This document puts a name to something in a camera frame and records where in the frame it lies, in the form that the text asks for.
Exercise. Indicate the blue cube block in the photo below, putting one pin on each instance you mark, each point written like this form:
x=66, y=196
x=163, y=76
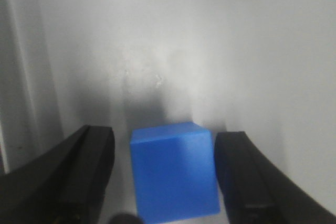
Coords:
x=174, y=172

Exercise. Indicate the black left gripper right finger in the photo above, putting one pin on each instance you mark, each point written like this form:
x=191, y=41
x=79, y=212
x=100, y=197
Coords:
x=255, y=190

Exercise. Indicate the grey metal tray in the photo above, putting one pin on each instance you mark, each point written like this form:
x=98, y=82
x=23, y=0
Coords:
x=265, y=67

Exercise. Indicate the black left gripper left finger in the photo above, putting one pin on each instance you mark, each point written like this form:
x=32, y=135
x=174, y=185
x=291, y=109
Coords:
x=67, y=184

